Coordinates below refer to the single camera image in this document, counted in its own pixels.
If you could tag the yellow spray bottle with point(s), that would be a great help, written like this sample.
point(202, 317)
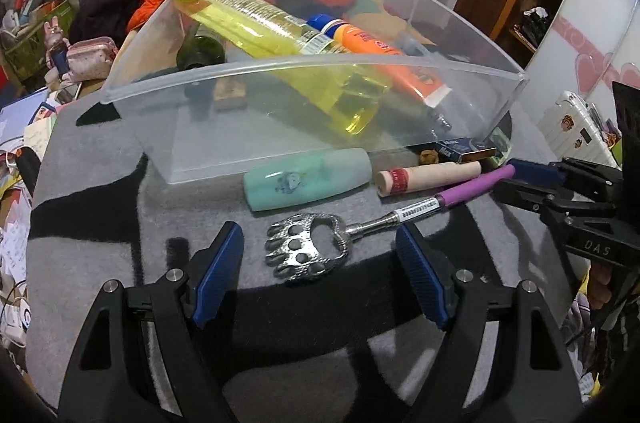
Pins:
point(260, 23)

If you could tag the blue notebook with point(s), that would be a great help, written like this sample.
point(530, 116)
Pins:
point(20, 113)

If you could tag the pale cream tube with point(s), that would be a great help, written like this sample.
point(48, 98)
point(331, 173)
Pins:
point(435, 177)

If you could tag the small dark blue box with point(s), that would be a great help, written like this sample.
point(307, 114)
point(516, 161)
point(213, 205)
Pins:
point(460, 148)

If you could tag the dark green bottle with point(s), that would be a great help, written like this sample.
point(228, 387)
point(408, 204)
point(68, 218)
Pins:
point(202, 50)

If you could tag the green storage bag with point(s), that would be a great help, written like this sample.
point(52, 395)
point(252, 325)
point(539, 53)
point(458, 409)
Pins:
point(30, 48)

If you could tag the pink bunny toy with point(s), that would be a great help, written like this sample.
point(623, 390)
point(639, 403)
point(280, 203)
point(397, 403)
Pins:
point(55, 35)

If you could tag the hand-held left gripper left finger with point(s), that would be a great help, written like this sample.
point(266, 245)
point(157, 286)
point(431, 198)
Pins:
point(217, 273)

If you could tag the small brown trinket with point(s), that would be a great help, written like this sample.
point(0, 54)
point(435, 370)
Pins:
point(429, 156)

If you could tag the pile of loose papers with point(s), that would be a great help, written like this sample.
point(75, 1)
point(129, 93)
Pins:
point(15, 228)

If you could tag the white suitcase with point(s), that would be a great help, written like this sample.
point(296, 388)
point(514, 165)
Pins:
point(565, 123)

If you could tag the orange sunscreen tube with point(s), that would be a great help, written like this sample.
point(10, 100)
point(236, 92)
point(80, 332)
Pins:
point(370, 48)

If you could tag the clear plastic bin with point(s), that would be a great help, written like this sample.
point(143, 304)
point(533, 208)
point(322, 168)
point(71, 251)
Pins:
point(200, 128)

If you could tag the mint green tube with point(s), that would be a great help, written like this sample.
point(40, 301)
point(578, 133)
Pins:
point(310, 180)

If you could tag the person's right hand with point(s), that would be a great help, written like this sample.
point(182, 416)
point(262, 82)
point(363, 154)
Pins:
point(598, 284)

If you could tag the tan eraser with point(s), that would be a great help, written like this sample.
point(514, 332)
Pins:
point(229, 92)

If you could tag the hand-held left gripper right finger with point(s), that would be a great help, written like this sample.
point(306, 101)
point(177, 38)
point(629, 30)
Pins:
point(422, 278)

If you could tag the pink pouch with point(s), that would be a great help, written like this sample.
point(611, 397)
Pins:
point(90, 60)

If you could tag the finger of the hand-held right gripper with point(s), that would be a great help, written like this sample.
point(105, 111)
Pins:
point(535, 172)
point(525, 198)

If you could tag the white wardrobe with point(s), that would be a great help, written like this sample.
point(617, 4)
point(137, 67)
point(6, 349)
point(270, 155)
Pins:
point(590, 3)

